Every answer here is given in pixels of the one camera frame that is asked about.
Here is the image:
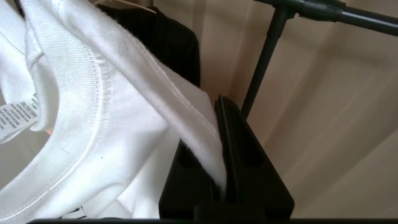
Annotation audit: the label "white printed t-shirt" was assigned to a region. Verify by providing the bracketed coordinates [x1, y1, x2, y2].
[0, 0, 228, 220]

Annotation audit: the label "beige curtain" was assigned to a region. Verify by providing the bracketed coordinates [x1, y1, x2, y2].
[136, 0, 398, 219]

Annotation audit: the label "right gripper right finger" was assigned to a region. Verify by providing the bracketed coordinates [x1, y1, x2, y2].
[214, 94, 295, 219]

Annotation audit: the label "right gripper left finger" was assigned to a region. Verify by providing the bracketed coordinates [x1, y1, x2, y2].
[158, 138, 224, 219]

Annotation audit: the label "black drawstring shorts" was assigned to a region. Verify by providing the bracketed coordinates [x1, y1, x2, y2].
[14, 0, 201, 88]

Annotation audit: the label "black clothes rack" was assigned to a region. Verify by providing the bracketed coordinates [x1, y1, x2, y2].
[240, 0, 398, 121]

